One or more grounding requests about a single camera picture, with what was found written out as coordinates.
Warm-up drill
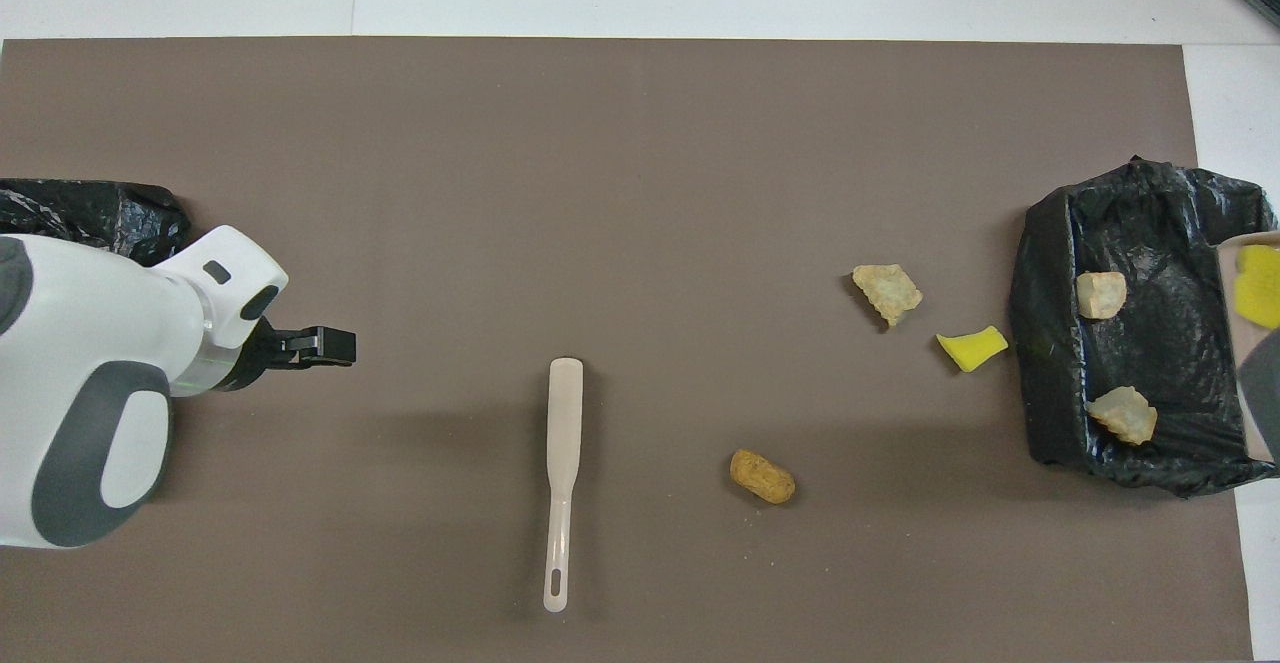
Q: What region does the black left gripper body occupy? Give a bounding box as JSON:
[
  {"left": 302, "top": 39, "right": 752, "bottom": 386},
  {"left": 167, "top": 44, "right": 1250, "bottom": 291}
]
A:
[{"left": 215, "top": 318, "right": 291, "bottom": 391}]

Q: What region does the yellow sponge piece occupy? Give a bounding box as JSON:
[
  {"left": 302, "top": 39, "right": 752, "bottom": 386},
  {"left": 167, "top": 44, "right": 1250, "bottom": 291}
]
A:
[{"left": 1235, "top": 245, "right": 1280, "bottom": 331}]

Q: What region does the orange white sponge chunk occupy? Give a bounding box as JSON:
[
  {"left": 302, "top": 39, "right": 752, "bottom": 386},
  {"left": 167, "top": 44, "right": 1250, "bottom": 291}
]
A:
[{"left": 1075, "top": 271, "right": 1128, "bottom": 321}]

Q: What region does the beige torn sponge chunk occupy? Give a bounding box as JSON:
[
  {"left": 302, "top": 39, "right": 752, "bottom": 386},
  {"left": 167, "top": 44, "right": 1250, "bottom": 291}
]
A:
[
  {"left": 852, "top": 264, "right": 924, "bottom": 329},
  {"left": 1086, "top": 386, "right": 1159, "bottom": 446}
]

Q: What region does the black bag lined bin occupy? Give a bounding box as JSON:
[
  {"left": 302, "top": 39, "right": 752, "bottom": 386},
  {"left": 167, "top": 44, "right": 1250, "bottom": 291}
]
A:
[
  {"left": 1008, "top": 156, "right": 1280, "bottom": 498},
  {"left": 0, "top": 178, "right": 191, "bottom": 269}
]

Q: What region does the brown table mat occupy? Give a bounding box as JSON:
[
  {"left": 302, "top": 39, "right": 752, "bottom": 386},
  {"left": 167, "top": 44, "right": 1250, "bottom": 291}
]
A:
[{"left": 0, "top": 37, "right": 1256, "bottom": 663}]

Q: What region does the beige hand brush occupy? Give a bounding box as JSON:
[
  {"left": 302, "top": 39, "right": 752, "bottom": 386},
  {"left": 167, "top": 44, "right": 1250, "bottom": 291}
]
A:
[{"left": 543, "top": 357, "right": 585, "bottom": 613}]

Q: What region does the small yellow sponge scrap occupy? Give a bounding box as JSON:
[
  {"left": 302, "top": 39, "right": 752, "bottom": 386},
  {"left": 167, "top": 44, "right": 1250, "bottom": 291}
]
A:
[{"left": 936, "top": 325, "right": 1009, "bottom": 374}]

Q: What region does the brown cork-like sponge chunk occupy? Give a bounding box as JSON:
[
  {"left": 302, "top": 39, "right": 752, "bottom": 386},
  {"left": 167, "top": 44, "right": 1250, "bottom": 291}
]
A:
[{"left": 729, "top": 449, "right": 797, "bottom": 505}]

